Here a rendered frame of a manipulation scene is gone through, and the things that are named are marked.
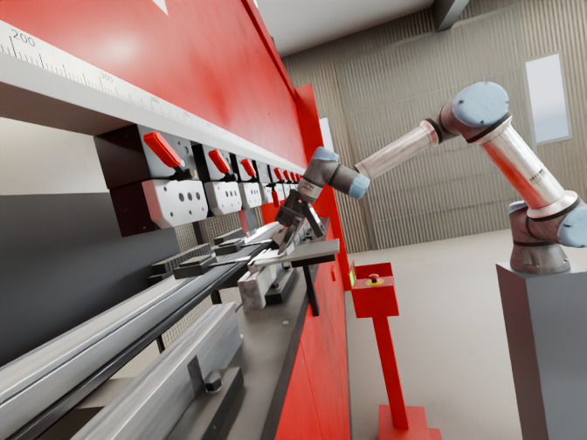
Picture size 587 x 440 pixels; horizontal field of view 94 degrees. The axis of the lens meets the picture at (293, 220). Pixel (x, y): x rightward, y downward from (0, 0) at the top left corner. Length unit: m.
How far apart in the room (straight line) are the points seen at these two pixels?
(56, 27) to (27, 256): 0.66
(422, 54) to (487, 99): 4.23
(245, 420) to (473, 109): 0.85
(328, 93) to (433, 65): 1.59
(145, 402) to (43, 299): 0.62
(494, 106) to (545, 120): 4.58
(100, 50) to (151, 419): 0.49
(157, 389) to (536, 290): 1.06
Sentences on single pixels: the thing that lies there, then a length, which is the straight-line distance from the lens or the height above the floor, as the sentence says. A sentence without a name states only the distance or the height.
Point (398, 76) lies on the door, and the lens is 4.97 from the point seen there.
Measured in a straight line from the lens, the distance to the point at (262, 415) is 0.50.
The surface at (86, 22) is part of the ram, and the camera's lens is 0.52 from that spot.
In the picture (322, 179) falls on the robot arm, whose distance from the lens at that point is 0.84.
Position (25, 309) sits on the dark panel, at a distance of 0.98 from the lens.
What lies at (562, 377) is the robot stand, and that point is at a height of 0.44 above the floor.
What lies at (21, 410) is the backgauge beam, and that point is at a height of 0.94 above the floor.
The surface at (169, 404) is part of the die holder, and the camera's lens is 0.49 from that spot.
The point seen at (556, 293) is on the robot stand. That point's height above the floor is 0.72.
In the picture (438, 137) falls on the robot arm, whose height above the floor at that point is 1.27.
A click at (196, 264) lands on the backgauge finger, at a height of 1.02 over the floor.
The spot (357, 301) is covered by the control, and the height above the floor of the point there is 0.73.
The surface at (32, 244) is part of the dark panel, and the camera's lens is 1.01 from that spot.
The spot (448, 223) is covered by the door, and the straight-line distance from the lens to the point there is 4.94.
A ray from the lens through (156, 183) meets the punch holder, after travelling 0.48.
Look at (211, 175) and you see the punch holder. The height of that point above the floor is 1.27.
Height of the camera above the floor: 1.18
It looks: 5 degrees down
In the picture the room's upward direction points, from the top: 12 degrees counter-clockwise
